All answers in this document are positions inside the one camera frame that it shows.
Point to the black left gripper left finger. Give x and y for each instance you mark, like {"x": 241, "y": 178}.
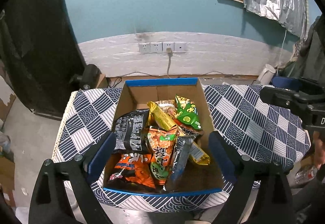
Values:
{"x": 49, "y": 202}

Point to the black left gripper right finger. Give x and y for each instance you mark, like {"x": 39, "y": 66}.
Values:
{"x": 274, "y": 201}

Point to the orange noodle snack bag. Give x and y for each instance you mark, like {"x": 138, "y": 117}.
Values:
{"x": 132, "y": 168}

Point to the black snack packet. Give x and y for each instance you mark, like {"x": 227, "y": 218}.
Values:
{"x": 131, "y": 133}
{"x": 179, "y": 159}

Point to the small green candy packet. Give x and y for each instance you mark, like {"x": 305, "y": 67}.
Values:
{"x": 187, "y": 112}

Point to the orange green snack bag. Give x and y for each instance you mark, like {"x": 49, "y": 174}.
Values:
{"x": 161, "y": 143}

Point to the yellow fries snack bag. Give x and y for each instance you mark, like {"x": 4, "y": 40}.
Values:
{"x": 168, "y": 106}

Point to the tall gold chips packet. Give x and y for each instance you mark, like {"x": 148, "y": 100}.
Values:
{"x": 159, "y": 118}

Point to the gold biscuit packet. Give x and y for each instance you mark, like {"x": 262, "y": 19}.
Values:
{"x": 198, "y": 155}

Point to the red snack bag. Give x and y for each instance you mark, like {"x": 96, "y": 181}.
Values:
{"x": 189, "y": 130}

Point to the right hand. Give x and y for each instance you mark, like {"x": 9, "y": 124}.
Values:
{"x": 318, "y": 140}

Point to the grey hanging jacket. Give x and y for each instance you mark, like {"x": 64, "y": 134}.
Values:
{"x": 310, "y": 61}

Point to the plastic bottle red label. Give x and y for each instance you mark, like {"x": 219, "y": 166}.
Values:
{"x": 305, "y": 174}

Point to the white mug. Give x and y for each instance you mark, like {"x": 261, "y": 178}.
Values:
{"x": 266, "y": 75}

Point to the navy white patterned tablecloth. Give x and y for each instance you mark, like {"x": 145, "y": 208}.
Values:
{"x": 261, "y": 131}

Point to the cardboard box with blue rim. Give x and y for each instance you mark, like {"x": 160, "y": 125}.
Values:
{"x": 135, "y": 95}

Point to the large black panel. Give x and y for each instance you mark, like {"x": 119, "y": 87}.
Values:
{"x": 40, "y": 53}

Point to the white wall socket strip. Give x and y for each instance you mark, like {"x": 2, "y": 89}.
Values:
{"x": 162, "y": 47}

